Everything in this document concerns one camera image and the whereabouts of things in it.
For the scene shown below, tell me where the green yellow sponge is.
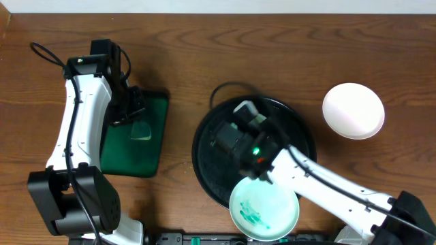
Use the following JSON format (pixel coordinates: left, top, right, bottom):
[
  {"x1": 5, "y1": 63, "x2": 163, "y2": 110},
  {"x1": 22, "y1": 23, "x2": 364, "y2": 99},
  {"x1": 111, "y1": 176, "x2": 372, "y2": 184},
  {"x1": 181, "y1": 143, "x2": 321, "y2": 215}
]
[{"x1": 130, "y1": 120, "x2": 152, "y2": 141}]

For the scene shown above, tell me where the pale green plate front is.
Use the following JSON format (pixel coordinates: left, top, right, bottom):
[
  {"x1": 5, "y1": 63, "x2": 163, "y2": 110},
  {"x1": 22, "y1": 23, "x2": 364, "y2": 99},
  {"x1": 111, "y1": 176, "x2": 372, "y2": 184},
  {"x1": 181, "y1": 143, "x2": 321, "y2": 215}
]
[{"x1": 229, "y1": 178, "x2": 300, "y2": 242}]

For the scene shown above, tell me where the pale green plate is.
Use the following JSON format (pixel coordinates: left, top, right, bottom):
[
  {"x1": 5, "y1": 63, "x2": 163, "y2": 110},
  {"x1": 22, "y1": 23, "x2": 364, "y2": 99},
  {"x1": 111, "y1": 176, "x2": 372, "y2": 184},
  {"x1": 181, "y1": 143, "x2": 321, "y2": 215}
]
[
  {"x1": 229, "y1": 178, "x2": 300, "y2": 242},
  {"x1": 253, "y1": 114, "x2": 266, "y2": 124}
]

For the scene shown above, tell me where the white plate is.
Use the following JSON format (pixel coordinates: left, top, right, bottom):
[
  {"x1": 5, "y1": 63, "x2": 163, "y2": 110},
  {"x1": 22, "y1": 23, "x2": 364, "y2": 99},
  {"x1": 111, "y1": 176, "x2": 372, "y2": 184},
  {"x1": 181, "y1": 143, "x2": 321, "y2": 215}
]
[{"x1": 322, "y1": 83, "x2": 386, "y2": 140}]

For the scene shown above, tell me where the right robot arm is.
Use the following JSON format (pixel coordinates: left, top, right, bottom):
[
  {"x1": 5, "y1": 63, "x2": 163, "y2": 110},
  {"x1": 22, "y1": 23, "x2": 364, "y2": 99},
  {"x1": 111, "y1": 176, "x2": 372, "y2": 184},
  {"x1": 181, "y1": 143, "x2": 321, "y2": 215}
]
[{"x1": 211, "y1": 111, "x2": 435, "y2": 244}]

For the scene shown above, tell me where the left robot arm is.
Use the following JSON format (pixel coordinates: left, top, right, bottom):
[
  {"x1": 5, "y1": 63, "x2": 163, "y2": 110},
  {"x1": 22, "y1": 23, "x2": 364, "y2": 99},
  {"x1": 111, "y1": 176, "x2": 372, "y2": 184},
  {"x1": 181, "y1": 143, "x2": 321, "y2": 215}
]
[{"x1": 27, "y1": 39, "x2": 145, "y2": 244}]

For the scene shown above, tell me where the round black tray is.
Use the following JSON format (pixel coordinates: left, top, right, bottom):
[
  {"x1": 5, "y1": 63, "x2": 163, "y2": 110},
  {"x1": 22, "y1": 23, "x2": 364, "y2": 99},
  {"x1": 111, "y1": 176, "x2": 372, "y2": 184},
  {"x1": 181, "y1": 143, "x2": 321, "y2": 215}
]
[{"x1": 191, "y1": 95, "x2": 317, "y2": 208}]

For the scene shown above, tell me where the black rectangular tray green water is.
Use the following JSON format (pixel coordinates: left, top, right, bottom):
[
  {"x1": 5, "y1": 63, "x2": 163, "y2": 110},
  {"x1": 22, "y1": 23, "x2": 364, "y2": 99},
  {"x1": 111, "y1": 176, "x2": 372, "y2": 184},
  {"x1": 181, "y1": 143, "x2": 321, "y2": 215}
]
[{"x1": 100, "y1": 91, "x2": 169, "y2": 178}]

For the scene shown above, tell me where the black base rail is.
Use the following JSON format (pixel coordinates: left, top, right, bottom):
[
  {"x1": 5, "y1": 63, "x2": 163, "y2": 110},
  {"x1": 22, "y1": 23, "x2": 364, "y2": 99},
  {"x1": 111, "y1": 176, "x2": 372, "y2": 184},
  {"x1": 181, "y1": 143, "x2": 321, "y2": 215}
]
[{"x1": 142, "y1": 233, "x2": 337, "y2": 245}]

